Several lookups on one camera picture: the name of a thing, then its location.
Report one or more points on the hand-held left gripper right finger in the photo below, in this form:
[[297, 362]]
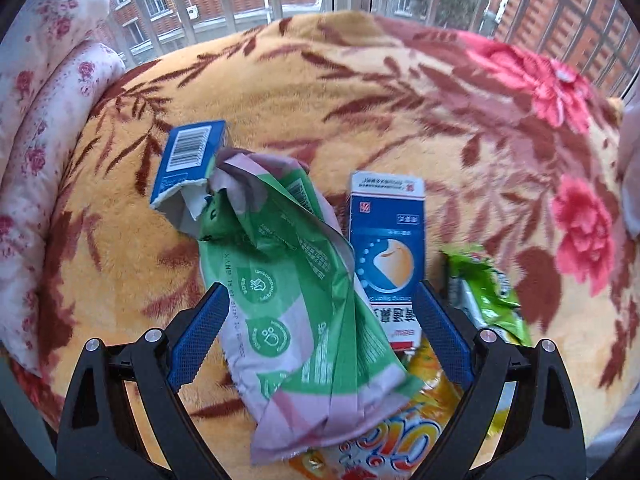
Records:
[[442, 332]]

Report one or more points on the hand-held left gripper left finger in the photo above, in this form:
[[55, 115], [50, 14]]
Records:
[[200, 330]]

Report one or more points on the green snack packet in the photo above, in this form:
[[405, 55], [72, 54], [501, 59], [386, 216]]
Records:
[[482, 295]]

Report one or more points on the blue and white medicine box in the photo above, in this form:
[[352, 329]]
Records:
[[387, 240]]

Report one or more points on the green and pink plastic bag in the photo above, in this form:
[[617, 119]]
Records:
[[310, 310]]

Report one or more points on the orange yellow snack packet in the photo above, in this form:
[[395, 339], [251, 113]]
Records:
[[390, 440]]

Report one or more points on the blue barcode cardboard box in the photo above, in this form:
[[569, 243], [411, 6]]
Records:
[[187, 155]]

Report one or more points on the orange floral plush blanket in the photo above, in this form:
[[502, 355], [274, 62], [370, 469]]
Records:
[[350, 100]]

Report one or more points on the white quilt with pink flowers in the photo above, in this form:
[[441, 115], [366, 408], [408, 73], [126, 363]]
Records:
[[40, 135]]

